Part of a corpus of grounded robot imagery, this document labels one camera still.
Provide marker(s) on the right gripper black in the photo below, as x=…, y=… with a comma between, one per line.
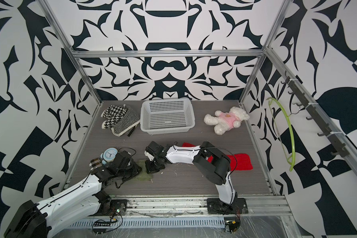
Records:
x=149, y=169

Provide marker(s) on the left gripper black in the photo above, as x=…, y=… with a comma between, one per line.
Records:
x=137, y=169

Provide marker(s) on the green knitted scarf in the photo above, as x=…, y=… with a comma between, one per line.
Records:
x=143, y=175

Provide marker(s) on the red knitted scarf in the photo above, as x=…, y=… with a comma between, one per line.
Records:
x=240, y=162

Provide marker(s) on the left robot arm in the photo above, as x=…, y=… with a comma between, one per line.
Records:
x=48, y=217

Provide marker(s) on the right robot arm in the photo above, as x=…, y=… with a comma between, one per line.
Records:
x=208, y=159

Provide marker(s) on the white plastic basket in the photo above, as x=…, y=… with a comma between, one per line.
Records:
x=167, y=116

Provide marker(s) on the black white houndstooth scarf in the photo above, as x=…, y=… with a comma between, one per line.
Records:
x=121, y=120

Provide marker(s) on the light blue alarm clock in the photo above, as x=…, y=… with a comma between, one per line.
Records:
x=109, y=155

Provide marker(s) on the black connector hub left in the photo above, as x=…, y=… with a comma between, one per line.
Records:
x=101, y=224

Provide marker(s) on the black connector hub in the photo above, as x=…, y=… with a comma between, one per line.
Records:
x=231, y=226
x=101, y=224

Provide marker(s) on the white teddy bear pink shirt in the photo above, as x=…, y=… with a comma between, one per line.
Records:
x=224, y=122

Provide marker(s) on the black connector hub right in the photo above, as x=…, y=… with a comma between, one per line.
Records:
x=231, y=226

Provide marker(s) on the green clothes hanger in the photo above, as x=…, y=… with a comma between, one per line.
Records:
x=285, y=136

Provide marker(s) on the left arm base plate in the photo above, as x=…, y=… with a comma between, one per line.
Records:
x=114, y=206

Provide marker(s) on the white slotted cable duct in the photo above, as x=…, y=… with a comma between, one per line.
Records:
x=173, y=222

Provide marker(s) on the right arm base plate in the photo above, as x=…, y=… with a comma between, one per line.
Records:
x=217, y=207

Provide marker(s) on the grey wall hook rail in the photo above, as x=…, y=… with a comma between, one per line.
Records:
x=315, y=114

